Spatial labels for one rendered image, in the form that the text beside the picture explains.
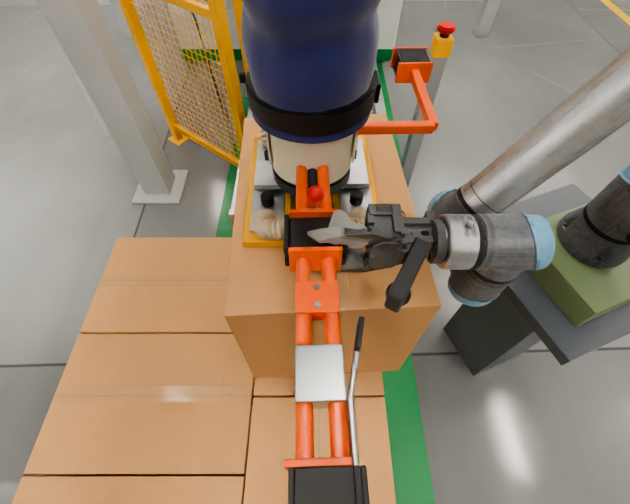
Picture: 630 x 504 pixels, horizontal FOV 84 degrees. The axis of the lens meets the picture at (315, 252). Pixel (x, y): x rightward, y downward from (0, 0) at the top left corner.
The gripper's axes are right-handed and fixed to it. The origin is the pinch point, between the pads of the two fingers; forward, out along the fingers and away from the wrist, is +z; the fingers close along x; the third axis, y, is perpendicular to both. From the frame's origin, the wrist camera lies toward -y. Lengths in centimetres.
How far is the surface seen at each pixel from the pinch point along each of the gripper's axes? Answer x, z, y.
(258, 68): 18.5, 8.4, 20.2
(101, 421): -65, 62, -15
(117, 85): -46, 94, 126
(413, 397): -120, -44, 4
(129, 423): -65, 54, -15
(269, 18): 26.0, 5.8, 18.1
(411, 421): -120, -41, -6
